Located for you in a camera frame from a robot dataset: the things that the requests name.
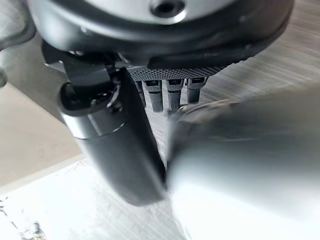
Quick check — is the grey robot body part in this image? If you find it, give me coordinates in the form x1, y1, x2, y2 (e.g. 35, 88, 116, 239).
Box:
0, 0, 38, 88

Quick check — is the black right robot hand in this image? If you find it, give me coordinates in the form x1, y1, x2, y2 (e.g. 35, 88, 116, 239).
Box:
26, 0, 295, 207

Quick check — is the silver robot leg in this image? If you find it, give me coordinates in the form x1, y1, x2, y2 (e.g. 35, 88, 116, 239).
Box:
164, 84, 320, 240

